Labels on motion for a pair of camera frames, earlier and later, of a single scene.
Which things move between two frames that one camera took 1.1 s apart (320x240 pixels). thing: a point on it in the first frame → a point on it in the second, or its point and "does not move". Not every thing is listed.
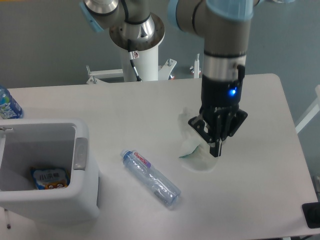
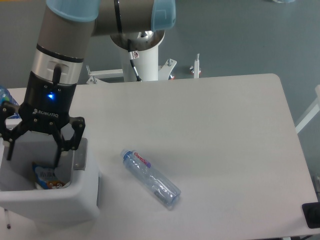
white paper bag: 197,155 → 63,175
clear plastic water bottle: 144,170 does not move
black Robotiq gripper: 219,103 → 47,105
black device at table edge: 311,213 does not move
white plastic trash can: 47,143 does not move
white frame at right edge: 314,111 does not move
